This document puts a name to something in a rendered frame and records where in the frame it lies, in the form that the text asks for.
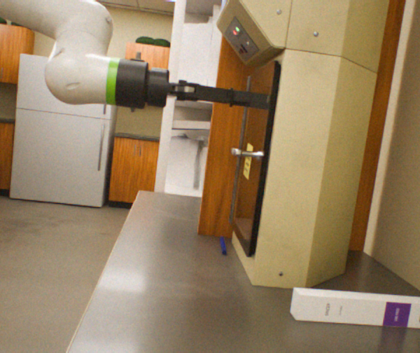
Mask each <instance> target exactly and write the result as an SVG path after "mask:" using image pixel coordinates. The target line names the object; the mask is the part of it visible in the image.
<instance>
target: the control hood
mask: <svg viewBox="0 0 420 353"><path fill-rule="evenodd" d="M291 4H292V0H227V1H226V2H225V3H224V7H223V9H222V11H221V12H220V15H219V17H218V19H217V22H216V26H217V28H218V29H219V31H220V32H221V34H222V35H223V37H224V38H225V39H226V40H227V41H228V43H229V44H230V45H231V46H232V48H233V49H234V51H235V52H236V54H237V55H238V57H239V59H241V60H242V62H243V63H244V65H245V66H247V67H256V66H258V65H259V64H260V63H261V62H263V61H265V60H266V59H267V58H269V57H271V56H273V55H275V54H277V53H278V52H279V51H281V50H282V49H283V48H285V47H286V41H287V36H288V25H289V19H290V14H291ZM234 17H236V18H237V19H238V22H239V23H240V24H241V25H242V27H243V28H244V29H245V30H246V32H247V33H248V35H249V36H250V38H251V40H252V41H253V42H254V43H255V44H256V45H257V47H258V48H259V49H260V51H259V52H258V53H256V54H255V55H253V56H252V57H250V58H249V59H248V60H247V61H244V59H243V58H242V57H241V55H239V53H238V52H237V51H236V49H235V47H234V46H233V45H232V44H231V42H230V41H229V39H228V38H227V36H225V34H224V33H225V32H226V30H227V29H228V27H229V26H230V24H231V22H232V20H233V18H234Z"/></svg>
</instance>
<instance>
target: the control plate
mask: <svg viewBox="0 0 420 353"><path fill-rule="evenodd" d="M236 27H237V28H238V30H239V31H238V30H237V29H236ZM234 31H235V32H236V34H235V33H234ZM224 34H225V36H227V38H228V39H229V41H230V42H231V44H232V45H233V46H234V48H235V49H236V51H237V52H238V53H239V49H240V48H242V46H241V44H242V45H243V46H244V44H245V45H246V43H248V41H249V42H250V44H249V45H248V46H246V47H245V49H246V51H247V53H245V51H244V49H243V48H242V50H243V51H244V54H243V53H242V54H239V55H241V57H242V58H243V59H244V61H247V60H248V59H249V58H250V57H252V56H253V55H255V54H256V53H258V52H259V51H260V49H259V48H258V47H257V45H256V44H255V43H254V42H253V41H252V40H251V38H250V36H249V35H248V33H247V32H246V30H245V29H244V28H243V27H242V25H241V24H240V23H239V22H238V19H237V18H236V17H234V18H233V20H232V22H231V24H230V26H229V27H228V29H227V30H226V32H225V33H224ZM240 52H241V51H240Z"/></svg>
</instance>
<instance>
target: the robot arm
mask: <svg viewBox="0 0 420 353"><path fill-rule="evenodd" d="M0 17H1V18H5V19H7V20H10V21H13V22H14V23H16V24H18V25H21V26H24V27H27V28H29V29H32V30H34V31H35V32H40V33H42V34H44V35H45V36H47V37H49V38H51V39H54V40H56V43H55V45H54V48H53V50H52V52H51V54H50V57H49V58H48V61H47V63H46V66H45V73H44V75H45V83H46V85H47V87H48V89H49V91H50V92H51V93H52V95H53V96H54V97H56V98H57V99H58V100H59V101H61V102H64V103H67V104H72V105H79V104H109V105H115V106H126V107H130V109H131V112H132V113H134V110H135V109H144V107H145V103H146V102H147V105H148V106H158V107H165V106H166V102H167V96H168V95H169V96H173V97H176V101H182V102H184V101H191V102H197V101H198V100H199V101H205V102H217V103H223V104H229V105H230V106H231V107H232V105H235V106H245V107H251V108H252V109H262V110H264V109H266V103H267V95H264V94H258V92H248V91H242V90H233V88H230V89H225V88H216V87H211V86H205V85H200V84H199V83H189V82H187V81H183V80H178V83H170V82H169V76H170V71H169V70H168V69H159V68H154V67H151V69H150V70H148V69H149V65H148V62H145V60H141V53H139V52H136V57H135V59H133V58H132V59H130V60H128V59H122V58H117V57H107V56H106V54H107V51H108V48H109V46H110V44H111V40H112V38H113V30H114V28H113V20H112V17H111V15H110V13H109V12H108V11H107V10H106V9H105V7H104V6H103V5H101V4H100V3H99V2H97V1H93V0H0Z"/></svg>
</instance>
